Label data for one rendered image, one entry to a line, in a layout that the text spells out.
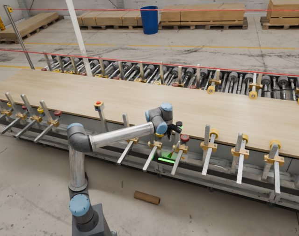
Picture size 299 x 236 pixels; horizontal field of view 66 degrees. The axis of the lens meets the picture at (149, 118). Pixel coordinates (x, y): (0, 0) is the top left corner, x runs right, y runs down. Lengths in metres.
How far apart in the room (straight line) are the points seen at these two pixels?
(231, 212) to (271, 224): 0.39
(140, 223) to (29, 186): 1.56
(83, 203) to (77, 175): 0.22
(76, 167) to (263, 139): 1.59
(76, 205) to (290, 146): 1.81
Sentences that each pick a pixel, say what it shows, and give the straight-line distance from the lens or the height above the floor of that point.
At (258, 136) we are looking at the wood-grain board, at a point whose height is 0.90.
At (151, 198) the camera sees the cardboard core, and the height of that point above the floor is 0.08.
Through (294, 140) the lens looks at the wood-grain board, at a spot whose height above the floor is 0.90.
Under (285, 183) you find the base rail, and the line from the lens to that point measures 2.27.
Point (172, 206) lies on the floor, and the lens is 2.78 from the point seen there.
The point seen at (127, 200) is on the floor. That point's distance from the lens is 2.87.
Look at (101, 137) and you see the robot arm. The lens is 1.53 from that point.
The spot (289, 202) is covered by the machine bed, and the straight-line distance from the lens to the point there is 2.85.
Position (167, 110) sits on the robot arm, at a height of 1.36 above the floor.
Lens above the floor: 2.40
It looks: 38 degrees down
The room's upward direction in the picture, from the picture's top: 7 degrees counter-clockwise
